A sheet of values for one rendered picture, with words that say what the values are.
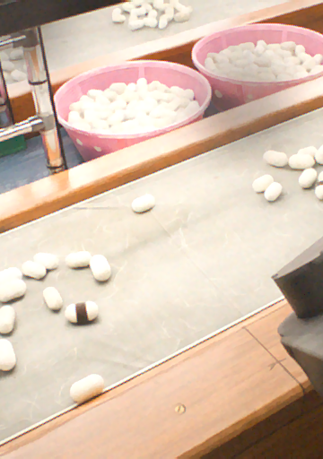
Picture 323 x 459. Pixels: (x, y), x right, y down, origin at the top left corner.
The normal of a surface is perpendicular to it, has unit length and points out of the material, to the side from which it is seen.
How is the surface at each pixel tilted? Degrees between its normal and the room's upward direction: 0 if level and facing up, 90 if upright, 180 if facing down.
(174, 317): 0
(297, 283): 80
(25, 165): 0
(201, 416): 0
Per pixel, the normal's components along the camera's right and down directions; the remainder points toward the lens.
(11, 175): -0.07, -0.77
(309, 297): -0.64, 0.37
